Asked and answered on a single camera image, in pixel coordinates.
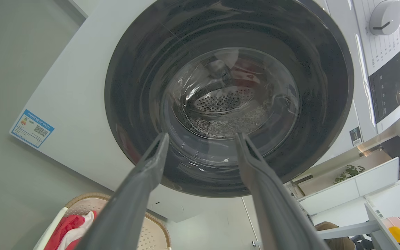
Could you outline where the white washing machine dial knob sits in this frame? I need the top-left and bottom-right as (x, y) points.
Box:
(369, 0), (400, 36)

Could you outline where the white cabinet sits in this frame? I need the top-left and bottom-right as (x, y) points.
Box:
(299, 157), (400, 216)

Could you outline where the yellow ball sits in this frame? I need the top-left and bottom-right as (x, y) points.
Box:
(388, 226), (400, 243)

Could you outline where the white garment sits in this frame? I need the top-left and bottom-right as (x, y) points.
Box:
(57, 211), (94, 250)

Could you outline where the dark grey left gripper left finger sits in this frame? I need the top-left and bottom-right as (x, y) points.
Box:
(75, 133), (170, 250)

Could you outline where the small black white sticker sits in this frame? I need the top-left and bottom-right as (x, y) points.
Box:
(349, 126), (362, 147)

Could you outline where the pink bottle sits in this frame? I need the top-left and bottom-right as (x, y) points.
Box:
(382, 216), (400, 230)

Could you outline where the red garment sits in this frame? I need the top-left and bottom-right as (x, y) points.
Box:
(44, 211), (98, 250)

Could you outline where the dark round washing machine door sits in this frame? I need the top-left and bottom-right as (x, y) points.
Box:
(104, 0), (355, 198)

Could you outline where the blue energy label sticker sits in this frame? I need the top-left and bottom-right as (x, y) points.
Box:
(9, 109), (55, 149)

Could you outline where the green potted plant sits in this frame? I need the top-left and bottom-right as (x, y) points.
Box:
(333, 165), (366, 184)

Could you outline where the beige perforated laundry basket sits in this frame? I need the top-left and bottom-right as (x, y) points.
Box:
(33, 193), (172, 250)

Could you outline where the brown rounded object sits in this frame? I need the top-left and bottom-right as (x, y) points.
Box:
(315, 222), (356, 250)

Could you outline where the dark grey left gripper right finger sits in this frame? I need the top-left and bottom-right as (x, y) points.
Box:
(235, 132), (331, 250)

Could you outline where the white washing machine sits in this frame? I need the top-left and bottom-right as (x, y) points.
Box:
(9, 0), (400, 250)

